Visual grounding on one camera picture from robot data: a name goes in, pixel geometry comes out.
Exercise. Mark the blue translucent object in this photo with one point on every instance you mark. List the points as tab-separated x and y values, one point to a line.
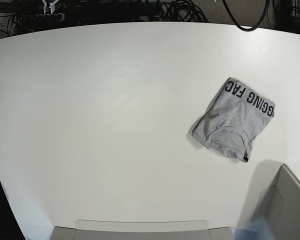
252	228

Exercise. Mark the grey tray bottom edge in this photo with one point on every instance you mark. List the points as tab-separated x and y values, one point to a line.
168	230

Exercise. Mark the grey T-shirt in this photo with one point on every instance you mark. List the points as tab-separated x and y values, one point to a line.
235	118

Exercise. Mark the grey bin right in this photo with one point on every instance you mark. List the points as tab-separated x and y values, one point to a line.
277	213

